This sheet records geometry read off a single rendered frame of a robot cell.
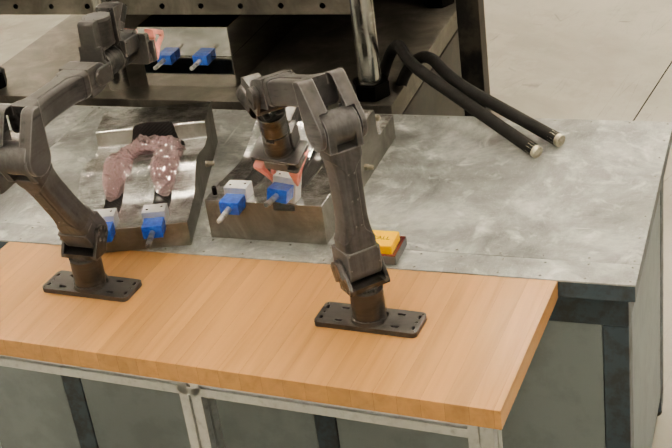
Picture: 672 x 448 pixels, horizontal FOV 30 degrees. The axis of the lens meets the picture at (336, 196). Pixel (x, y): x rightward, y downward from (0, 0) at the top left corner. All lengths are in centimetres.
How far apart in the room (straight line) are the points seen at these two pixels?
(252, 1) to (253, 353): 129
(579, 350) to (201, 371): 75
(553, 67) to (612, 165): 261
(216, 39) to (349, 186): 130
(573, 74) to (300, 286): 301
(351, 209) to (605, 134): 90
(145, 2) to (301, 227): 110
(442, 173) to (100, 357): 88
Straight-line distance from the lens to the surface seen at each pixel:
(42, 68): 384
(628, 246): 248
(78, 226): 246
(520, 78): 527
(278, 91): 227
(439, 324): 228
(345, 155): 214
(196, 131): 294
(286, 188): 250
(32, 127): 229
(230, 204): 256
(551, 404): 262
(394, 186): 275
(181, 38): 344
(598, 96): 507
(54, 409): 315
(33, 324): 251
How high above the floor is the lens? 207
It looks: 28 degrees down
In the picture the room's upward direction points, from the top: 8 degrees counter-clockwise
